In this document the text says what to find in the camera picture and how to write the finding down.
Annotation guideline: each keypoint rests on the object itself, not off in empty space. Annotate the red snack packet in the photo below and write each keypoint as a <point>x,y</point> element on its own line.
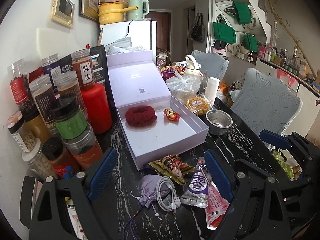
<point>171,115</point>

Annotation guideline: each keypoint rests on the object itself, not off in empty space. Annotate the green tote bag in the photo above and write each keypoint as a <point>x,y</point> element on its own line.
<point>222,31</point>
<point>250,42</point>
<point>240,11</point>

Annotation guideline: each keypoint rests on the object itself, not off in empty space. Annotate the white plastic bag bowl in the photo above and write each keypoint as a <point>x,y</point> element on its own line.
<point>183,86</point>

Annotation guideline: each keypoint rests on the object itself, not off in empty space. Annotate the yellow waffle snack pack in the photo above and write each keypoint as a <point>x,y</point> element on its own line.
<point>197,105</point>

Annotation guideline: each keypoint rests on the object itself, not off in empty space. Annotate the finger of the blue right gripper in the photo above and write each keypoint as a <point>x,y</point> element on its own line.
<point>274,139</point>

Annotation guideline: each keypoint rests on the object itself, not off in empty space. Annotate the far grey chair cover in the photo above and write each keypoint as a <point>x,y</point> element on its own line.
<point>212,64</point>

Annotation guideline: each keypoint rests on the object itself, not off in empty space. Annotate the pink sachet packet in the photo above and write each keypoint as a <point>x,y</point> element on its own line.
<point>216,207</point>

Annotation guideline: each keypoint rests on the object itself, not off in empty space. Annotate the upper green tote bag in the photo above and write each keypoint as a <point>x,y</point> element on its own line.
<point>240,11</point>

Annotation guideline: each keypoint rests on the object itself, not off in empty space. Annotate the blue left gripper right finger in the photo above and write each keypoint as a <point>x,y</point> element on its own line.
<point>219,177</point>

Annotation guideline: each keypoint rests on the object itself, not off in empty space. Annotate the dark red fluffy scrunchie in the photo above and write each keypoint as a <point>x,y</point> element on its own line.
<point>140,116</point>

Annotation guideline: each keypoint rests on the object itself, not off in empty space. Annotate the brown label clear jar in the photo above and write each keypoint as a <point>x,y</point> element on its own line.
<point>43,95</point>

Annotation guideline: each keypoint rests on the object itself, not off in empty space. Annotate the dark hanging handbag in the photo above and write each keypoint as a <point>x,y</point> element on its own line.
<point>198,31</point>

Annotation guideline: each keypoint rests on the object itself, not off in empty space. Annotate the orange label clear jar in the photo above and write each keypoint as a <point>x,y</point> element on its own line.
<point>85,148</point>

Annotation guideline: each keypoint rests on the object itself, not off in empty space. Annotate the steel bowl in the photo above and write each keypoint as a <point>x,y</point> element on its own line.
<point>218,122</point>

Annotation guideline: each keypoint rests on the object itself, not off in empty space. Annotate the green label black lid jar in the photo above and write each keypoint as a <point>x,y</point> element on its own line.
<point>68,116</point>

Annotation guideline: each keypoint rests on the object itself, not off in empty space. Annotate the left green tote bag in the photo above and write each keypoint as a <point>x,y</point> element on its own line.
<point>222,31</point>

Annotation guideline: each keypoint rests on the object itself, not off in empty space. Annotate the near grey chair cover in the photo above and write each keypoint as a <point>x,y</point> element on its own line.
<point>265,102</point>

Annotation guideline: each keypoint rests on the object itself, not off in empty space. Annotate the white open gift box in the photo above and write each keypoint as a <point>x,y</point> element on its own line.
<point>135,81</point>

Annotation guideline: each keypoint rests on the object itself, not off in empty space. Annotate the lower green tote bag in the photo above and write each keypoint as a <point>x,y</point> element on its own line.
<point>250,42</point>

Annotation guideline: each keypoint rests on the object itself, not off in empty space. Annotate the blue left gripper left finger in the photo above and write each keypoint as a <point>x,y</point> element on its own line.
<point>99,173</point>

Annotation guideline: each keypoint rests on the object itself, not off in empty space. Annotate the light green kettle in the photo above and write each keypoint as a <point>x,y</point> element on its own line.
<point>140,11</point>

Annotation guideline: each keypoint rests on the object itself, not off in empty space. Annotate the grey chair cover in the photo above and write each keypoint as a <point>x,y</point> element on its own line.
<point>265,102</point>
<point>212,64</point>

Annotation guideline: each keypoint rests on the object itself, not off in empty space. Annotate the red cylindrical canister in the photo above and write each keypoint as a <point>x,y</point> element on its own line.
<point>99,114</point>

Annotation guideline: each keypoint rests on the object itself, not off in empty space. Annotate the green brown snack packet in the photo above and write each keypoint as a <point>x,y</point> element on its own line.
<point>173,167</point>

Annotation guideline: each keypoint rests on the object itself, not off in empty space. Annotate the silver purple Gozki packet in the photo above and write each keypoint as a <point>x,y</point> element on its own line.
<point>197,191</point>

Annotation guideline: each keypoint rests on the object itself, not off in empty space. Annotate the yellow cooking pot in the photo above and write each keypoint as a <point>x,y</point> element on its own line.
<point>112,12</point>

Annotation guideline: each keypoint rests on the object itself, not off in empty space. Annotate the wall thermostat panel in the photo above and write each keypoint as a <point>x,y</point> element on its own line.
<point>63,12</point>

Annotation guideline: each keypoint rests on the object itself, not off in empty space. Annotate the lavender drawstring pouch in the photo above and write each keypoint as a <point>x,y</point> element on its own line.
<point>148,190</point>

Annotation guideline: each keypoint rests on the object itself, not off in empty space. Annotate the red label tall jar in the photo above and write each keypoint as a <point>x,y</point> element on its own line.
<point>82,64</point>

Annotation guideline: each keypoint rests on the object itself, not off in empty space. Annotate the white refrigerator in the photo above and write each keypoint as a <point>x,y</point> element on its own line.
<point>136,34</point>

